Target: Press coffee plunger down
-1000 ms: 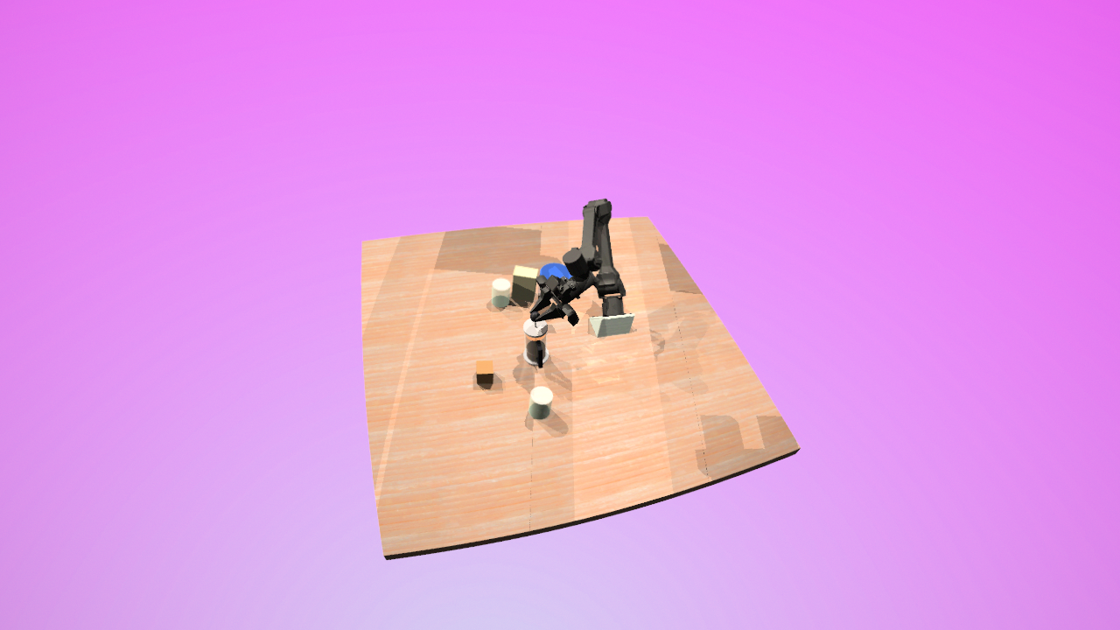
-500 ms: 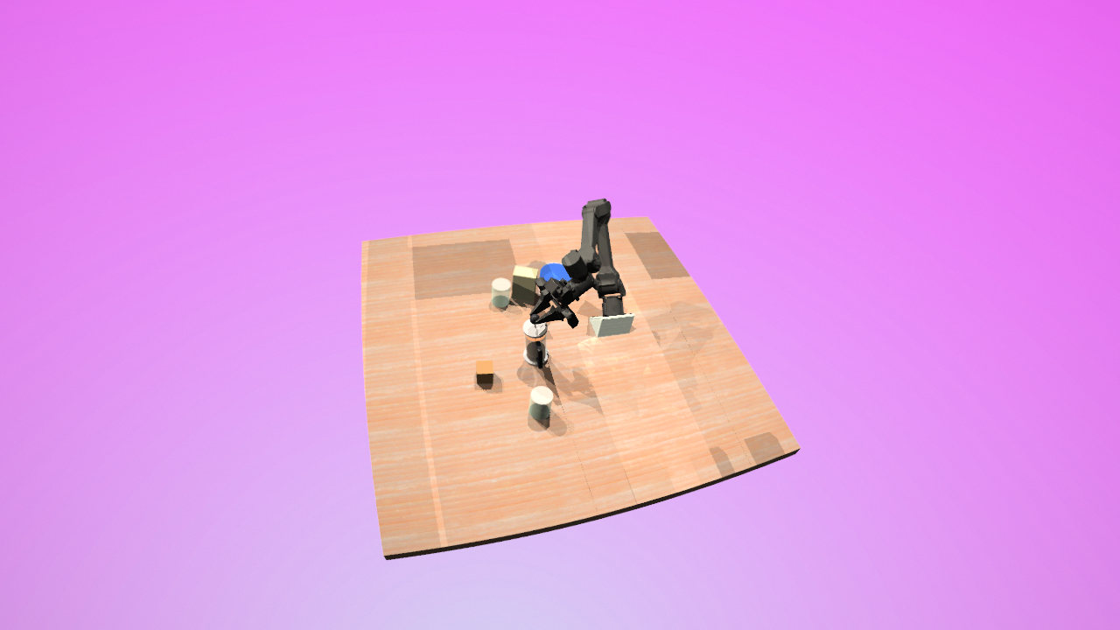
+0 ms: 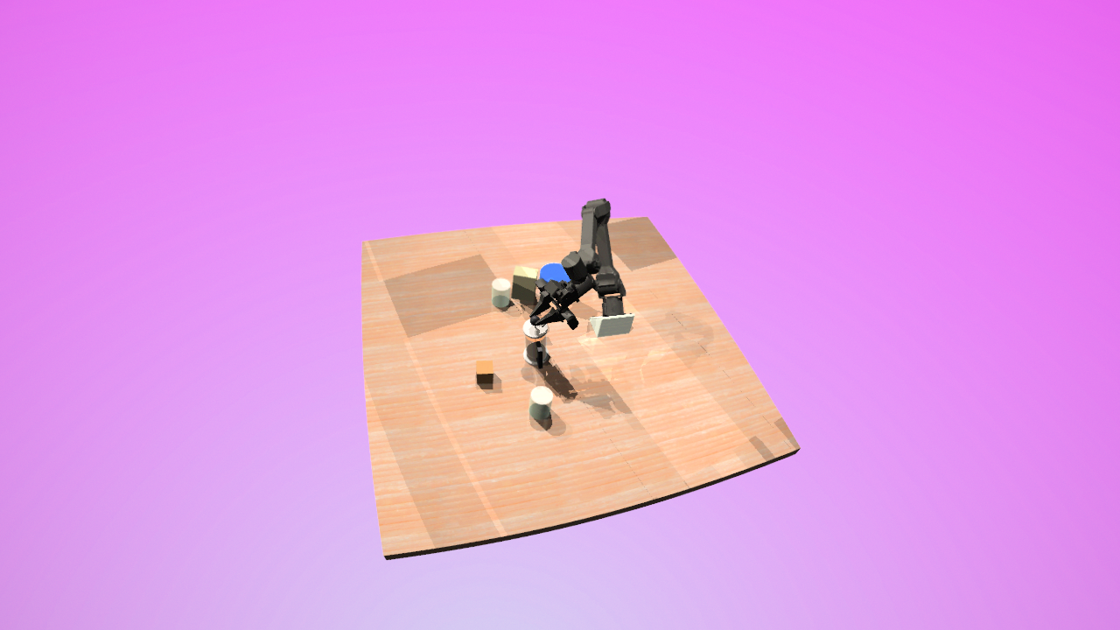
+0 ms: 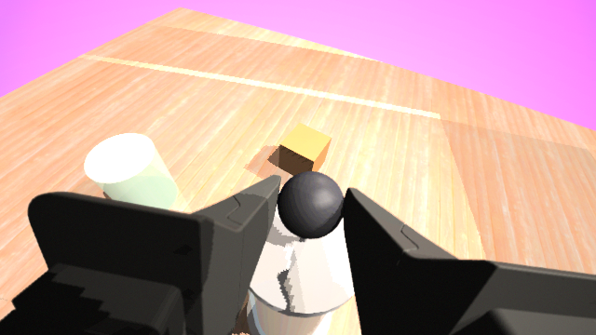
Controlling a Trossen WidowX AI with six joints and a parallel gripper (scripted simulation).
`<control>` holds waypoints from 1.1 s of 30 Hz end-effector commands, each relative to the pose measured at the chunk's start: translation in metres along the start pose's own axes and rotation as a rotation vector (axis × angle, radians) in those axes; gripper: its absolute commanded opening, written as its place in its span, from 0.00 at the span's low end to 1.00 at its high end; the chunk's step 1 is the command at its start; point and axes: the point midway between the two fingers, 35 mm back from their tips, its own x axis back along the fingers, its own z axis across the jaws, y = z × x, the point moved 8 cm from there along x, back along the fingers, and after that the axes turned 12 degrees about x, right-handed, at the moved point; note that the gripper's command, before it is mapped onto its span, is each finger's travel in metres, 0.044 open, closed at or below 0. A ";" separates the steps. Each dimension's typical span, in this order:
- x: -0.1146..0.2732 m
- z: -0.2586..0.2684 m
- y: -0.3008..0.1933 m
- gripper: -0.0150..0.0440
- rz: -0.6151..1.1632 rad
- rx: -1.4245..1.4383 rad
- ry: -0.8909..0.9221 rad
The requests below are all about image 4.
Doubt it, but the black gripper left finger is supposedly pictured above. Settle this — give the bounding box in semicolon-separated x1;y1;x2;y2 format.
27;175;281;335

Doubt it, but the yellow cube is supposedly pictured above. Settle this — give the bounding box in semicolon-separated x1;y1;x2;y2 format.
278;123;332;176

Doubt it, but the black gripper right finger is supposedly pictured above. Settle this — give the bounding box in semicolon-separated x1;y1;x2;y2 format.
343;187;596;335

